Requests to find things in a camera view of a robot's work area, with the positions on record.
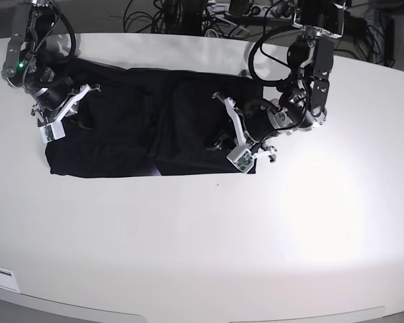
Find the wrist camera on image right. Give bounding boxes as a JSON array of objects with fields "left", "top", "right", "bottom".
[{"left": 227, "top": 146, "right": 255, "bottom": 174}]

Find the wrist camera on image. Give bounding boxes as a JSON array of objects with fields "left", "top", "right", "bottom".
[
  {"left": 227, "top": 146, "right": 255, "bottom": 174},
  {"left": 39, "top": 121, "right": 65, "bottom": 144}
]

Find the black electronics box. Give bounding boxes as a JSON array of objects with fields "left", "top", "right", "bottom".
[{"left": 342, "top": 13, "right": 368, "bottom": 39}]

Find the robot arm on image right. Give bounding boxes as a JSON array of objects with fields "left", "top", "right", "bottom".
[{"left": 207, "top": 1, "right": 346, "bottom": 173}]

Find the black T-shirt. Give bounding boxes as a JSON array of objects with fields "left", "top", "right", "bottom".
[{"left": 45, "top": 59, "right": 263, "bottom": 178}]

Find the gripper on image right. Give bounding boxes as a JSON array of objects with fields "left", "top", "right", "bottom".
[{"left": 205, "top": 92, "right": 277, "bottom": 162}]

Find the white label plate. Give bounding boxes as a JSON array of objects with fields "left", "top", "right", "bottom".
[{"left": 0, "top": 267, "right": 20, "bottom": 293}]

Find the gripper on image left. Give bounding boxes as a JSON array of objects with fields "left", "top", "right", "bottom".
[{"left": 30, "top": 83, "right": 101, "bottom": 129}]

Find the white power strip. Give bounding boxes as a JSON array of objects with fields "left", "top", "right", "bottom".
[{"left": 248, "top": 5, "right": 288, "bottom": 20}]

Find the black floor cable bundle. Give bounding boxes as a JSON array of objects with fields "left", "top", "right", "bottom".
[{"left": 124, "top": 0, "right": 257, "bottom": 36}]

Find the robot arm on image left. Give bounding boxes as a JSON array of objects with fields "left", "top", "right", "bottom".
[{"left": 1, "top": 1, "right": 88, "bottom": 126}]

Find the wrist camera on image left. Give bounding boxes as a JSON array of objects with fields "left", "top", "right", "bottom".
[{"left": 39, "top": 121, "right": 65, "bottom": 144}]

